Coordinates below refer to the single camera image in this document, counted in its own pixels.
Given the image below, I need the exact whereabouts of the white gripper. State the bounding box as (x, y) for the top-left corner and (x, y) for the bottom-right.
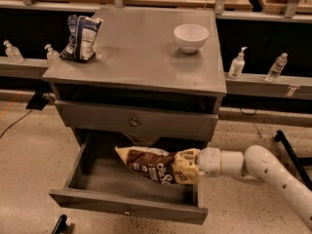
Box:
(197, 147), (221, 177)

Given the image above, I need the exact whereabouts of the brown and yellow chip bag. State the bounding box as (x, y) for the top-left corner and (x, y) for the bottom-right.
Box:
(115, 146), (200, 185)

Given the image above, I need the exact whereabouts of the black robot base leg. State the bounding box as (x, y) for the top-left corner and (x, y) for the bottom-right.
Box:
(274, 130), (312, 190)

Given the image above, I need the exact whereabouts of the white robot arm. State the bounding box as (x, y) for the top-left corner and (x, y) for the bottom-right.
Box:
(196, 145), (312, 231)

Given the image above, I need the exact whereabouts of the closed grey upper drawer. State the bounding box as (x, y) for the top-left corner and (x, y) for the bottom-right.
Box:
(56, 100), (218, 141)

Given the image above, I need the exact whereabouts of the grey wooden drawer cabinet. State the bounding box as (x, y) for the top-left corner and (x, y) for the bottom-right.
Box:
(44, 6), (226, 149)

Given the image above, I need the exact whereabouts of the open grey lower drawer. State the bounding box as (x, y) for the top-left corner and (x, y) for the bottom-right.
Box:
(50, 131), (208, 225)

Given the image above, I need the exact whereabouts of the blue and white chip bag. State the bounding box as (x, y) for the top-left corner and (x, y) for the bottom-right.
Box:
(60, 15), (102, 62)

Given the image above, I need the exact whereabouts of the white pump lotion bottle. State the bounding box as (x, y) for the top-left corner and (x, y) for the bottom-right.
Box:
(228, 47), (246, 79)

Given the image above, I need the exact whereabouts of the clear plastic water bottle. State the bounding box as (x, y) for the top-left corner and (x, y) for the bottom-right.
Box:
(265, 53), (288, 82)

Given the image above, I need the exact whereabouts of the white ceramic bowl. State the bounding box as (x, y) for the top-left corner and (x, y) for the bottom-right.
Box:
(174, 23), (210, 54)

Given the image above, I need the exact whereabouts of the black power adapter box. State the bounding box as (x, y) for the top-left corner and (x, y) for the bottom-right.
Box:
(26, 93), (49, 110)

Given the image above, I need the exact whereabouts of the clear pump sanitizer bottle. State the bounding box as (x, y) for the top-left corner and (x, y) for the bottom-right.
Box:
(45, 44), (59, 66)

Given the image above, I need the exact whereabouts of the clear pump bottle far left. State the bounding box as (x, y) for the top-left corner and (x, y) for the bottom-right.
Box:
(3, 40), (24, 63)

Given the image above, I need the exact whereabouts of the black handle bottom edge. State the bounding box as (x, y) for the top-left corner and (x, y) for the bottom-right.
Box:
(52, 214), (67, 234)

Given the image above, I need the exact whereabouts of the black floor cable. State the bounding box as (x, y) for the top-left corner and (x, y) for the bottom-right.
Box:
(0, 108), (33, 139)

